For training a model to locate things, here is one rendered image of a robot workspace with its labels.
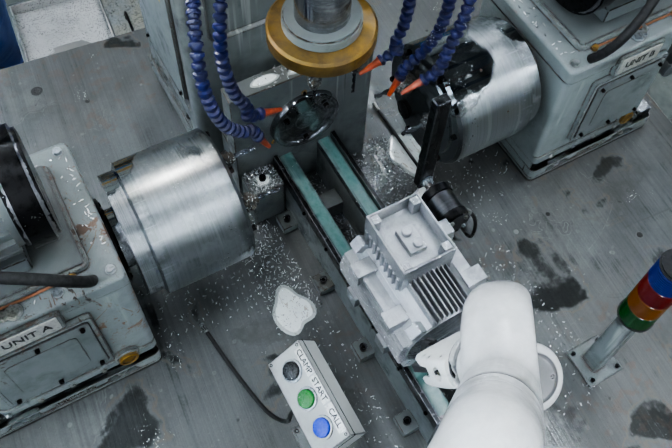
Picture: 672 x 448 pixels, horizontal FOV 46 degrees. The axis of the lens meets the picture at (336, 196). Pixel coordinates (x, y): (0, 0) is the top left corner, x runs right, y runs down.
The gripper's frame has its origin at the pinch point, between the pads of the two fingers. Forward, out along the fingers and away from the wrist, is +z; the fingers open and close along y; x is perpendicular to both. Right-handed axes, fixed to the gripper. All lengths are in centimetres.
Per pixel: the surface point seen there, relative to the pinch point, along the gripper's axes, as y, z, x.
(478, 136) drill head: 31.3, 18.3, 26.3
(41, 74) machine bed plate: -35, 79, 79
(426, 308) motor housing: 3.0, 3.2, 5.3
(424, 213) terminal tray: 10.6, 6.6, 18.9
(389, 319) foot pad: -2.8, 5.2, 6.0
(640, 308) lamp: 33.2, -6.2, -8.5
